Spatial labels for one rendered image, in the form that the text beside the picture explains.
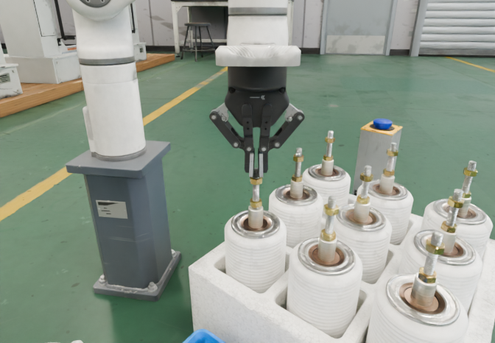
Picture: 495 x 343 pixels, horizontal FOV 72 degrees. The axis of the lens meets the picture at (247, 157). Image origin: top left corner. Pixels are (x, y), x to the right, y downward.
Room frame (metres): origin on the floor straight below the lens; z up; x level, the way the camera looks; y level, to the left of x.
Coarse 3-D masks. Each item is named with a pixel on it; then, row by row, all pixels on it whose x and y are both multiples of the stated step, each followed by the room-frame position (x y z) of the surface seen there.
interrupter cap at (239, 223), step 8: (240, 216) 0.46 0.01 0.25; (264, 216) 0.46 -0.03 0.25; (272, 216) 0.46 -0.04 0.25; (232, 224) 0.43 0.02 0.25; (240, 224) 0.44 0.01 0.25; (264, 224) 0.44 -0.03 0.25; (272, 224) 0.43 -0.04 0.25; (280, 224) 0.44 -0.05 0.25; (240, 232) 0.41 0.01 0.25; (248, 232) 0.42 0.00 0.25; (256, 232) 0.42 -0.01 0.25; (264, 232) 0.42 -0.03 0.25; (272, 232) 0.41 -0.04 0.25
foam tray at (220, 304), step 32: (416, 224) 0.54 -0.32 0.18; (224, 256) 0.46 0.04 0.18; (288, 256) 0.46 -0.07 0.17; (192, 288) 0.42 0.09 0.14; (224, 288) 0.38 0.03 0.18; (480, 288) 0.38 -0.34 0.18; (224, 320) 0.38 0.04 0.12; (256, 320) 0.34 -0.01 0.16; (288, 320) 0.33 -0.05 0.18; (352, 320) 0.33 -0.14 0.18; (480, 320) 0.33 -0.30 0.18
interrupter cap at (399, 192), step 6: (372, 180) 0.58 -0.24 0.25; (378, 180) 0.58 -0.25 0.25; (372, 186) 0.56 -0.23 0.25; (378, 186) 0.57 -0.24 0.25; (396, 186) 0.56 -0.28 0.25; (402, 186) 0.56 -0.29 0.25; (372, 192) 0.54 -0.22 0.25; (378, 192) 0.54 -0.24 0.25; (396, 192) 0.54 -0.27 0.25; (402, 192) 0.54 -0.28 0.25; (378, 198) 0.52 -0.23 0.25; (384, 198) 0.52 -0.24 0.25; (390, 198) 0.51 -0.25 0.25; (396, 198) 0.51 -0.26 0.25; (402, 198) 0.52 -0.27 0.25
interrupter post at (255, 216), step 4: (248, 208) 0.44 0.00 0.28; (252, 208) 0.44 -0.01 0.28; (260, 208) 0.44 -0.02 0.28; (248, 212) 0.44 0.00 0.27; (252, 212) 0.43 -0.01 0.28; (256, 212) 0.43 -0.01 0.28; (260, 212) 0.43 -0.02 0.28; (248, 216) 0.44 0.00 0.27; (252, 216) 0.43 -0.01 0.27; (256, 216) 0.43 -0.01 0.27; (260, 216) 0.43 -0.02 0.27; (248, 220) 0.44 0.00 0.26; (252, 220) 0.43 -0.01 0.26; (256, 220) 0.43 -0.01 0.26; (260, 220) 0.43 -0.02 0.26; (248, 224) 0.44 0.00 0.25; (252, 224) 0.43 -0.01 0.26; (256, 224) 0.43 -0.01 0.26; (260, 224) 0.43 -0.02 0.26
